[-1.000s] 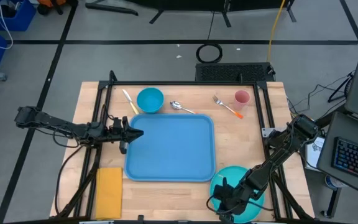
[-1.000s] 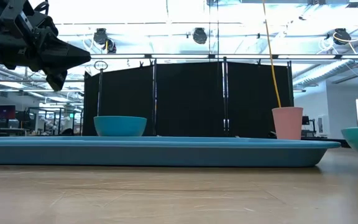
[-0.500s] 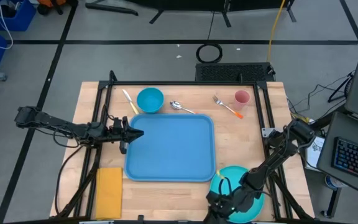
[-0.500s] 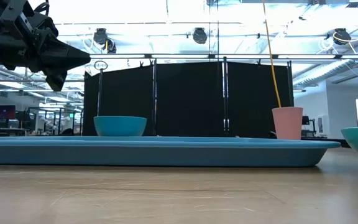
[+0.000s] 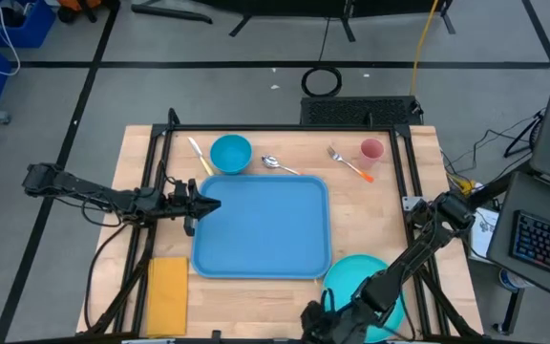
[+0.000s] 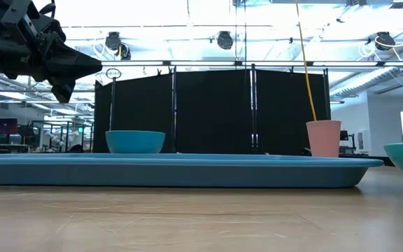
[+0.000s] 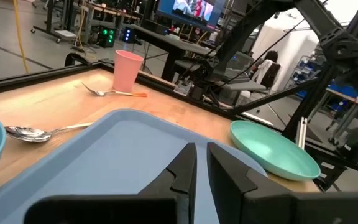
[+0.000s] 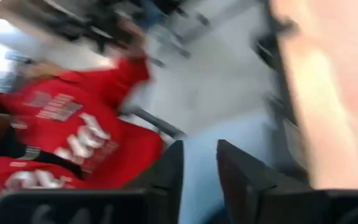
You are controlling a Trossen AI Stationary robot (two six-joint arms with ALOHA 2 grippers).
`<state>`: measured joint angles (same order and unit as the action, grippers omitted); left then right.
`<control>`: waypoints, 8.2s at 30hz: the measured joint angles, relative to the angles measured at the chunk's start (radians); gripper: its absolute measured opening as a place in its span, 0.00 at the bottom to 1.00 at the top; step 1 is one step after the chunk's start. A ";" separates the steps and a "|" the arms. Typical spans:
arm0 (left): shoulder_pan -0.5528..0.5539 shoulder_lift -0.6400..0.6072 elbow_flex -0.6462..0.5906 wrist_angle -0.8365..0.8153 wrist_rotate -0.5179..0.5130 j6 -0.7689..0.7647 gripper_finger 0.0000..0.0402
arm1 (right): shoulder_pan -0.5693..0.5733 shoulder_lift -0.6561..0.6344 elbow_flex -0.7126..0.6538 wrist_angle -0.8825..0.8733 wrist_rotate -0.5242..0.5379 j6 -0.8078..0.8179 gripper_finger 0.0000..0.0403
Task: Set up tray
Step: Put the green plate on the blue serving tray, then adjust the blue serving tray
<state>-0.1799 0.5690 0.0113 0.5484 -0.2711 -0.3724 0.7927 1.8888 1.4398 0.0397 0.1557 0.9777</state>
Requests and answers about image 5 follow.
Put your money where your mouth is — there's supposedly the orange-handled metal spoon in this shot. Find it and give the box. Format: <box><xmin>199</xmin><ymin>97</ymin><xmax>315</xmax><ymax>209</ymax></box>
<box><xmin>261</xmin><ymin>154</ymin><xmax>302</xmax><ymax>177</ymax></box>

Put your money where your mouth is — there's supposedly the yellow cloth napkin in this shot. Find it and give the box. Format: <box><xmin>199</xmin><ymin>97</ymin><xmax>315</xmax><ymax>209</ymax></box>
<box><xmin>145</xmin><ymin>256</ymin><xmax>190</xmax><ymax>338</ymax></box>

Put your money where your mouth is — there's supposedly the blue ribbed bowl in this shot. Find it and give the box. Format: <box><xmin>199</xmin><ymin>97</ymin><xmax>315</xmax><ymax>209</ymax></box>
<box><xmin>209</xmin><ymin>134</ymin><xmax>253</xmax><ymax>176</ymax></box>

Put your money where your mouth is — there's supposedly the black floor bar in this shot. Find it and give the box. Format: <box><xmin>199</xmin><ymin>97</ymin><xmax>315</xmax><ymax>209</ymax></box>
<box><xmin>130</xmin><ymin>3</ymin><xmax>214</xmax><ymax>25</ymax></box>

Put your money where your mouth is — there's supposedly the orange-handled metal fork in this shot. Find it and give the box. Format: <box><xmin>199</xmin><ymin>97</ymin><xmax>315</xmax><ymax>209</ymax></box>
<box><xmin>326</xmin><ymin>145</ymin><xmax>375</xmax><ymax>184</ymax></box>

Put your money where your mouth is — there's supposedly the black aluminium table frame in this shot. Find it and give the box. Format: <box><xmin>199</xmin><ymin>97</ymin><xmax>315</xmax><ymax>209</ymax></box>
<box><xmin>76</xmin><ymin>107</ymin><xmax>486</xmax><ymax>344</ymax></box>

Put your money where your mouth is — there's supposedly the yellow-handled metal knife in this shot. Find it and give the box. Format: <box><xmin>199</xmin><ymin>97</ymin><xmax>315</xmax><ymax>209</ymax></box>
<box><xmin>187</xmin><ymin>137</ymin><xmax>216</xmax><ymax>177</ymax></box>

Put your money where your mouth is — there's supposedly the orange and black bag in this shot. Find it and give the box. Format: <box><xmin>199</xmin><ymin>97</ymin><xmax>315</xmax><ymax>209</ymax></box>
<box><xmin>57</xmin><ymin>0</ymin><xmax>121</xmax><ymax>24</ymax></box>

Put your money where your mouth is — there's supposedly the coiled black cable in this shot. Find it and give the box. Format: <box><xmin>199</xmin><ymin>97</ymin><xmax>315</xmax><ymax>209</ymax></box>
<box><xmin>301</xmin><ymin>65</ymin><xmax>344</xmax><ymax>98</ymax></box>

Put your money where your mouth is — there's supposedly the teal plate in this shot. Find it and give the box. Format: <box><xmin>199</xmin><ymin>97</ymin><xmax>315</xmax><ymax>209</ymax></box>
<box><xmin>321</xmin><ymin>253</ymin><xmax>406</xmax><ymax>331</ymax></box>

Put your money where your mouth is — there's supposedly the white paper sheet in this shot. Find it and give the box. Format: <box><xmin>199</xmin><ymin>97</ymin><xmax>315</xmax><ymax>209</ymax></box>
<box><xmin>468</xmin><ymin>204</ymin><xmax>500</xmax><ymax>262</ymax></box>

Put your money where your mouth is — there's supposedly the pink plastic cup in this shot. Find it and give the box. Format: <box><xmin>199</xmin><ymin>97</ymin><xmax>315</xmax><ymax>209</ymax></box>
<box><xmin>358</xmin><ymin>138</ymin><xmax>386</xmax><ymax>172</ymax></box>

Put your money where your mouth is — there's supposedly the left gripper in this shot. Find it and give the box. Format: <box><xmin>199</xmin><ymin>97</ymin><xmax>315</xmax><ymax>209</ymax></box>
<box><xmin>159</xmin><ymin>177</ymin><xmax>222</xmax><ymax>238</ymax></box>

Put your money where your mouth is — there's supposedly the blue plastic tray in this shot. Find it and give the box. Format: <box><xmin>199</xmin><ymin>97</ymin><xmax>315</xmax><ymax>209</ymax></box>
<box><xmin>190</xmin><ymin>174</ymin><xmax>333</xmax><ymax>281</ymax></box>

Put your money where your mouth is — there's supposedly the thin black floor cable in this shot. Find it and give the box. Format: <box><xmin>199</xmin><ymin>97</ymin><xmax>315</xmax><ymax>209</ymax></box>
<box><xmin>439</xmin><ymin>114</ymin><xmax>539</xmax><ymax>178</ymax></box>

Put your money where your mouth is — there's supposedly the backlit black keyboard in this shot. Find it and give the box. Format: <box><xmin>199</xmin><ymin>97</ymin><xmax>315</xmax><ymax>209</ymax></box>
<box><xmin>509</xmin><ymin>209</ymin><xmax>550</xmax><ymax>284</ymax></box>

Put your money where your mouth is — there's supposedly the yellow cable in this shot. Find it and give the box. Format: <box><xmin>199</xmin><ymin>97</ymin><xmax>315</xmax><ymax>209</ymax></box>
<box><xmin>408</xmin><ymin>0</ymin><xmax>441</xmax><ymax>97</ymax></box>

